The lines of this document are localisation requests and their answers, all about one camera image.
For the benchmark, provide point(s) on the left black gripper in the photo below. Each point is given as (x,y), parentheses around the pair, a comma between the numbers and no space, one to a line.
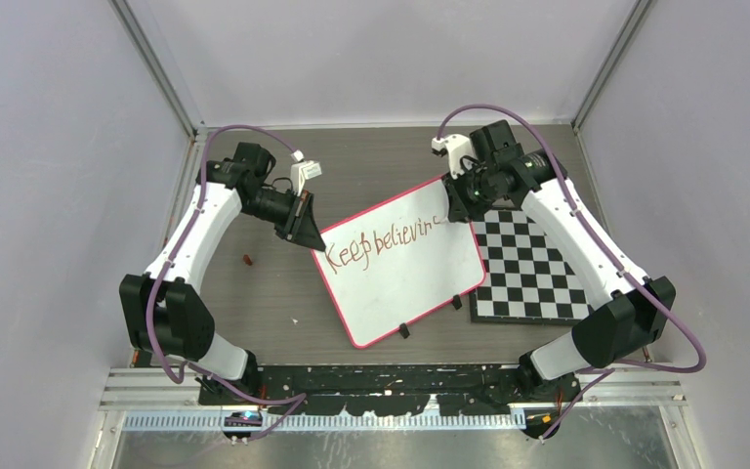
(306,231)

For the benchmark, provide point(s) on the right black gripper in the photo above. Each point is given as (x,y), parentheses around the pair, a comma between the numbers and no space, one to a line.
(461,208)

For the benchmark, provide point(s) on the black white checkerboard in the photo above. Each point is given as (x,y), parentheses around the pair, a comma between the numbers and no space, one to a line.
(527,280)

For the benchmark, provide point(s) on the pink framed whiteboard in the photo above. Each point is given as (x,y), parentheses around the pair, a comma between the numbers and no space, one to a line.
(389,264)

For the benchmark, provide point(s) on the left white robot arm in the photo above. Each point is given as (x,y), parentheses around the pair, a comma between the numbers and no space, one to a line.
(162,307)

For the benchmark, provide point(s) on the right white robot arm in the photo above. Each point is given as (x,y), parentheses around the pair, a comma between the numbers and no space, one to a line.
(625,303)

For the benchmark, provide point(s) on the left black whiteboard foot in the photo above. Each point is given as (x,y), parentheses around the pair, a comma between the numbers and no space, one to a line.
(403,330)

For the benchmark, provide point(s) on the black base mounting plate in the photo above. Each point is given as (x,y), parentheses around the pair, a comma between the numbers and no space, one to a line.
(400,390)

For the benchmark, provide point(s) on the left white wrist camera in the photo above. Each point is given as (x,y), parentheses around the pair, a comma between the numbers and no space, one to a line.
(302,170)

